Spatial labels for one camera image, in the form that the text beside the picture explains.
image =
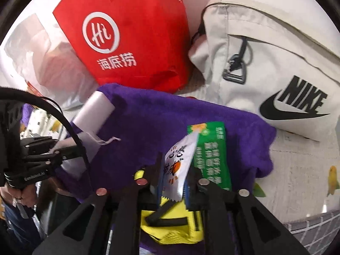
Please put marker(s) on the purple plush towel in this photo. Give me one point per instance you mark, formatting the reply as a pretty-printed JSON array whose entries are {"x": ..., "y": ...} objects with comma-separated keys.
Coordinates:
[{"x": 148, "y": 117}]

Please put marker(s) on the blue jeans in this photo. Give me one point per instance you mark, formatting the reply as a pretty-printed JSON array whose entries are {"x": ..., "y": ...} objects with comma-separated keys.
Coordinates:
[{"x": 18, "y": 231}]

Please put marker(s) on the yellow pouch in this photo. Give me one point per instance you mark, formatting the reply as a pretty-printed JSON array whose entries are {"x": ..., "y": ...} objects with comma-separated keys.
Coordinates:
[{"x": 172, "y": 225}]

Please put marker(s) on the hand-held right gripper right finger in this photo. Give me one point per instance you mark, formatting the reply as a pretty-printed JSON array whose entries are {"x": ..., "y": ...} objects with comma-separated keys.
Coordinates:
[{"x": 189, "y": 195}]

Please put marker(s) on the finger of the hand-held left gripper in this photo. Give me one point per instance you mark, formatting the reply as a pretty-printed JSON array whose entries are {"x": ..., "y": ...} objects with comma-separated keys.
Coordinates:
[
  {"x": 50, "y": 160},
  {"x": 37, "y": 144}
]

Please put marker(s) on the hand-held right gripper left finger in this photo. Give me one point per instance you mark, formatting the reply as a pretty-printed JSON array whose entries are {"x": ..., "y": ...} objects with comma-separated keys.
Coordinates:
[{"x": 158, "y": 191}]

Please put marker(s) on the red paper bag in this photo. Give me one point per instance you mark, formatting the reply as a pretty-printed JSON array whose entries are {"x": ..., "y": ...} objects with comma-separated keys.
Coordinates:
[{"x": 132, "y": 32}]

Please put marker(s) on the person's left hand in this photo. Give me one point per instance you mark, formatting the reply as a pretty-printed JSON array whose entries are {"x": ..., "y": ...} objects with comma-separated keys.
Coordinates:
[{"x": 24, "y": 195}]

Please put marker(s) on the green snack packet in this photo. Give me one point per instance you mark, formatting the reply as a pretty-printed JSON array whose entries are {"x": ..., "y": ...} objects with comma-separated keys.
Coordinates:
[{"x": 212, "y": 154}]

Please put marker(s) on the white plastic shopping bag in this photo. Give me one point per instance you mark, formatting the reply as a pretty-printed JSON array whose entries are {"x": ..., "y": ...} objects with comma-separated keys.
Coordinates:
[{"x": 39, "y": 66}]

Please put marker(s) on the grey checked tablecloth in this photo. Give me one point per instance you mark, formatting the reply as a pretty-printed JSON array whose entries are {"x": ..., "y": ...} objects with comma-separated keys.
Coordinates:
[{"x": 318, "y": 228}]

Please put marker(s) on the beige waist bag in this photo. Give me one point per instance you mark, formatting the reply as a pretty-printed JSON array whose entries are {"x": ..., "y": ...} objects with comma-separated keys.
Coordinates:
[{"x": 265, "y": 58}]

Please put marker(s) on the white sponge block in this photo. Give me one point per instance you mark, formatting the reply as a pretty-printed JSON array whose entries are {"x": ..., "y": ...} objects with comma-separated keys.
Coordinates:
[{"x": 94, "y": 109}]

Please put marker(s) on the white snack sachet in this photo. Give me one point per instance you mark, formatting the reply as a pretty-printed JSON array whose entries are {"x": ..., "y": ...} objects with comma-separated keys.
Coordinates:
[{"x": 178, "y": 164}]

